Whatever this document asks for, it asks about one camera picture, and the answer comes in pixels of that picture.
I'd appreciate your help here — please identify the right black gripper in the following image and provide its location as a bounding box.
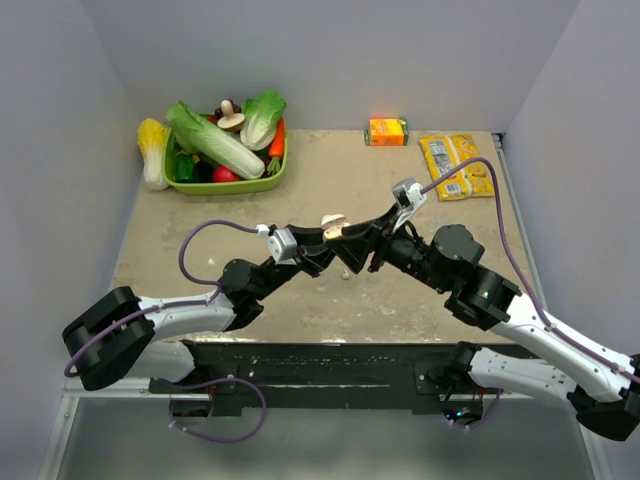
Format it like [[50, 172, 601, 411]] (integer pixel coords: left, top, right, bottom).
[[325, 201, 450, 292]]

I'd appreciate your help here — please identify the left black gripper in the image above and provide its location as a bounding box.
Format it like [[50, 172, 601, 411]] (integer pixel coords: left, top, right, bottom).
[[253, 225, 341, 301]]

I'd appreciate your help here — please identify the beige small charging case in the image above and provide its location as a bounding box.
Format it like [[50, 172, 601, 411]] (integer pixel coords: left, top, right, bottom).
[[321, 221, 350, 241]]

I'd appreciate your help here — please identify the white oval charging case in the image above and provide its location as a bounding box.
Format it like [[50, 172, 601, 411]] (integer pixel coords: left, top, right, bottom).
[[321, 214, 346, 228]]

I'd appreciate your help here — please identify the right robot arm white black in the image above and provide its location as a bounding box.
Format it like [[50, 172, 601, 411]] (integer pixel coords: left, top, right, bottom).
[[321, 210, 639, 441]]

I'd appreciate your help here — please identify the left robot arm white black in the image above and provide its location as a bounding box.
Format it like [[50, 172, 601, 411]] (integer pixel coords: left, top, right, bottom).
[[62, 224, 334, 391]]

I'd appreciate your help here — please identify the green plastic basket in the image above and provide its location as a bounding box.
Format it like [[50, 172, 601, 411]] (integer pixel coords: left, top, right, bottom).
[[163, 126, 288, 196]]

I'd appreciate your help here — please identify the orange carrot toy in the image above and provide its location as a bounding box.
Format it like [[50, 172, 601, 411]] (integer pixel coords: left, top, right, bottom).
[[267, 118, 285, 176]]

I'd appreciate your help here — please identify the orange green small box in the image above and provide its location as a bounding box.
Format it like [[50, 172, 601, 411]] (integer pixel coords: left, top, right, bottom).
[[364, 118, 409, 147]]

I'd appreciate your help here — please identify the yellow snack package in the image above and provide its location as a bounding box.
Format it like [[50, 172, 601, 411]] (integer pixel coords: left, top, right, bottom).
[[418, 133, 498, 202]]

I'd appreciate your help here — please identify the red tomato toy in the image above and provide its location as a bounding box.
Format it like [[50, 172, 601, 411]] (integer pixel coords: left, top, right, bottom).
[[212, 166, 242, 183]]

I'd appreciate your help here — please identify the dark eggplant toy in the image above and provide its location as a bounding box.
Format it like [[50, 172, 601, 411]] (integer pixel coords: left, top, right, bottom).
[[192, 160, 214, 183]]

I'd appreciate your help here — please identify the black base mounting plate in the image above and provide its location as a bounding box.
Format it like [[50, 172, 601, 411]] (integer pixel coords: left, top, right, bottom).
[[87, 342, 504, 419]]

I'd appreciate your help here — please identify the small green cabbage toy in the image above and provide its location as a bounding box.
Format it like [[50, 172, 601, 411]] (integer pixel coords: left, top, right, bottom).
[[240, 90, 286, 151]]

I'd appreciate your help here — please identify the beige mushroom toy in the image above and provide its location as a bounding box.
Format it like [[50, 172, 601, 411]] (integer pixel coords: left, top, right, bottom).
[[217, 100, 245, 132]]

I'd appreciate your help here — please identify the green pepper toy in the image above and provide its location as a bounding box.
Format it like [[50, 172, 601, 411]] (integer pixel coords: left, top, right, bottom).
[[174, 154, 196, 183]]

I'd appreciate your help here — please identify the large napa cabbage toy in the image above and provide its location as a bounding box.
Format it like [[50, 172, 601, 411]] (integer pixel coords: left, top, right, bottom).
[[165, 101, 265, 180]]

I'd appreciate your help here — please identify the yellow cabbage toy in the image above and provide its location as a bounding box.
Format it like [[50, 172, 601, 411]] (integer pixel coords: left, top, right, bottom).
[[137, 118, 169, 191]]

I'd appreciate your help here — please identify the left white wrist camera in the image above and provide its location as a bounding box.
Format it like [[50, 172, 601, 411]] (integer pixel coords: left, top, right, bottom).
[[256, 224, 297, 265]]

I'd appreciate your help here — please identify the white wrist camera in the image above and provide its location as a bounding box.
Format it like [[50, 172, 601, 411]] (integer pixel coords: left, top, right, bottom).
[[256, 224, 297, 265], [392, 177, 427, 232]]

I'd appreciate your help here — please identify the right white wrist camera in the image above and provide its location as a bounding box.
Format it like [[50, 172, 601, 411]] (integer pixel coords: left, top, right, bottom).
[[392, 177, 427, 232]]

